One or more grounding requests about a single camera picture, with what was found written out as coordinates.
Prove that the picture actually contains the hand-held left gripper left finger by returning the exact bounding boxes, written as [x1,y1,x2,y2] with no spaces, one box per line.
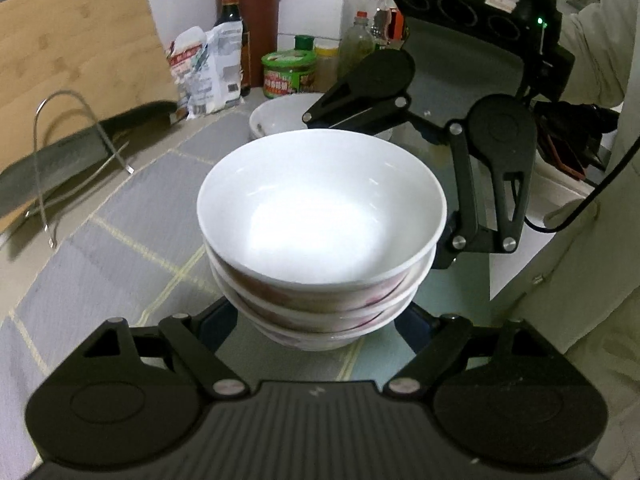
[82,297,251,397]

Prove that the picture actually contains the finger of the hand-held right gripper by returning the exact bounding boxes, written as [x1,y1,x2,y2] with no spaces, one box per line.
[432,120,532,269]
[302,77,412,135]

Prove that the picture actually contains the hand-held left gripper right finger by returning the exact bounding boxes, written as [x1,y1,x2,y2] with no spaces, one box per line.
[382,305,553,397]

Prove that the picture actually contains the white pink flower bowl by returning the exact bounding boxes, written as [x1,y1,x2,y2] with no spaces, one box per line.
[196,129,448,286]
[206,247,435,312]
[232,295,417,352]

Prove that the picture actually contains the person's right forearm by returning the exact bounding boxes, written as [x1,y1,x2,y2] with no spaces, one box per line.
[557,0,640,111]

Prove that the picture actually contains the yellow lidded jar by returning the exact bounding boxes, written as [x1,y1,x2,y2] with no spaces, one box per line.
[314,44,341,93]

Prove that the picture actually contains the green lidded red label jar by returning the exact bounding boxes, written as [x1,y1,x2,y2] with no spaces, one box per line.
[261,50,317,100]

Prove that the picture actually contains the red label bottle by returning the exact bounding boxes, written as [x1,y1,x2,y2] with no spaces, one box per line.
[389,7,408,42]

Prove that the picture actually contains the brown knife block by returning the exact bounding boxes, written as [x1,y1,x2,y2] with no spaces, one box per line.
[237,0,281,90]

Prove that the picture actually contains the white and blue bag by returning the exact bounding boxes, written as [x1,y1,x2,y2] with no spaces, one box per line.
[187,27,247,113]

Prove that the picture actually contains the grey and blue checked mat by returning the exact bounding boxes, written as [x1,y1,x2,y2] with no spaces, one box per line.
[0,102,496,466]

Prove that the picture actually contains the person's white clothing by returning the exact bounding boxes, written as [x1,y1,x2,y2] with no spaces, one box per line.
[490,105,640,461]

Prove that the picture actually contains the dark soy sauce bottle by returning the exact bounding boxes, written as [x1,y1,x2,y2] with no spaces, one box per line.
[214,0,252,98]

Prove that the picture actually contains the red and white bag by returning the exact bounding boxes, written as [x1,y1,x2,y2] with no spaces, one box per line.
[167,27,211,116]

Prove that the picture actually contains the bamboo cutting board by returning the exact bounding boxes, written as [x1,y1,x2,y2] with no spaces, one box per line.
[0,0,180,235]

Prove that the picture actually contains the red and black wire bundle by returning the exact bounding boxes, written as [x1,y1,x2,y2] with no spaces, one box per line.
[535,102,621,181]

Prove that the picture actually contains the black cable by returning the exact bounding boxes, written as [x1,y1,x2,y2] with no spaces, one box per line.
[525,137,640,233]

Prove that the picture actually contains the metal wire rack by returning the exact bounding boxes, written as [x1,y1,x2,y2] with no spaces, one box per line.
[25,90,136,251]

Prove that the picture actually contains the cleaver with black handle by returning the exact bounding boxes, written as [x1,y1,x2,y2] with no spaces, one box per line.
[0,101,179,219]

